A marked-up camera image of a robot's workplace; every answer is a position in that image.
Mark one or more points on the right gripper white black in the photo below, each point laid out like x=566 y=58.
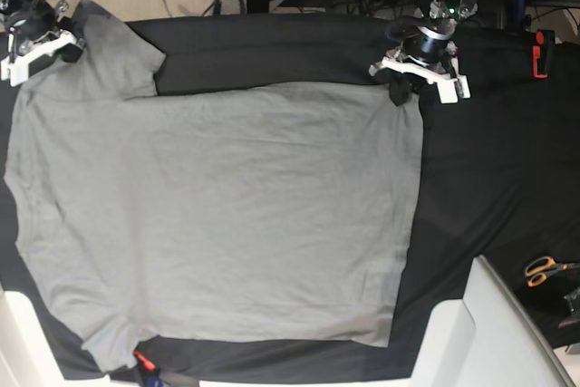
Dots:
x=37 y=31

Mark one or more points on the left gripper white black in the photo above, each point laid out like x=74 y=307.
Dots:
x=425 y=54

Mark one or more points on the grey T-shirt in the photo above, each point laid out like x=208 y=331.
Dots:
x=281 y=212

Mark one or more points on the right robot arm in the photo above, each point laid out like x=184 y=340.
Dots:
x=35 y=30

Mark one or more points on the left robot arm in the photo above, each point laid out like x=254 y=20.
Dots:
x=486 y=13

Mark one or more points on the black table cloth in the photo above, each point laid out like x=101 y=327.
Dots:
x=500 y=178

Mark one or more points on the red black clamp right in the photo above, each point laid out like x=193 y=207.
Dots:
x=542 y=53

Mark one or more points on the white bin right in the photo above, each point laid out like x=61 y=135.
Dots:
x=485 y=338

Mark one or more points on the white bin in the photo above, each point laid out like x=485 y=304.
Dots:
x=26 y=357
x=485 y=338

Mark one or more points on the small black object right edge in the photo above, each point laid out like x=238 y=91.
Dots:
x=572 y=301

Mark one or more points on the white bin left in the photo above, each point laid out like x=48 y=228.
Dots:
x=26 y=357

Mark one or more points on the red blue clamp bottom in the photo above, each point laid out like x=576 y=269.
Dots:
x=146 y=372

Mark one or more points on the orange handled scissors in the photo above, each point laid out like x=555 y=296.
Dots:
x=542 y=268

